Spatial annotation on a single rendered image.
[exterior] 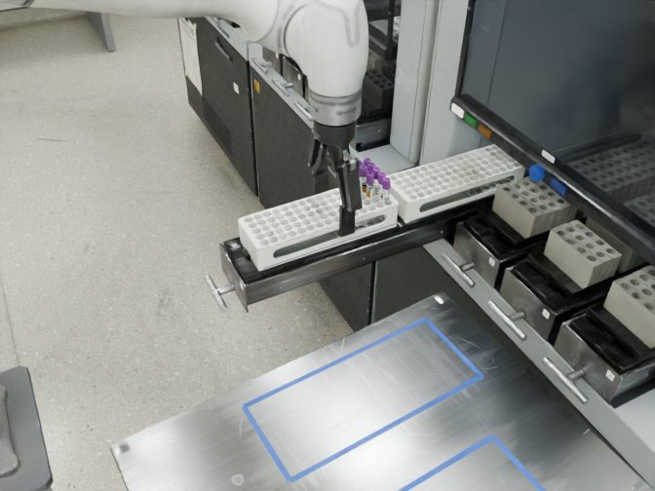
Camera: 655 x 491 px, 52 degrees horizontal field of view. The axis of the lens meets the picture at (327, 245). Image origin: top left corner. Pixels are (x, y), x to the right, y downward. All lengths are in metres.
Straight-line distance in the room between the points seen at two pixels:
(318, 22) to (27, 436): 0.80
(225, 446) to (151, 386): 1.16
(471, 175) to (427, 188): 0.11
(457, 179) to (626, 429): 0.56
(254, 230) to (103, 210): 1.64
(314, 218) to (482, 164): 0.41
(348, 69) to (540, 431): 0.61
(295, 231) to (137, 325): 1.17
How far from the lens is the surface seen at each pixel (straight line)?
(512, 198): 1.34
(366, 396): 1.03
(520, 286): 1.27
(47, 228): 2.80
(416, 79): 1.55
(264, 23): 1.16
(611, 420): 1.23
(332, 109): 1.11
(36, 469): 1.18
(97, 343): 2.29
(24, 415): 1.25
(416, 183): 1.38
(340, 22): 1.05
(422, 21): 1.50
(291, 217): 1.26
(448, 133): 1.48
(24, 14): 4.68
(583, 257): 1.24
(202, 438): 1.00
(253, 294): 1.23
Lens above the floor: 1.64
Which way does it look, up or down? 41 degrees down
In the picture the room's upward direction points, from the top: 1 degrees clockwise
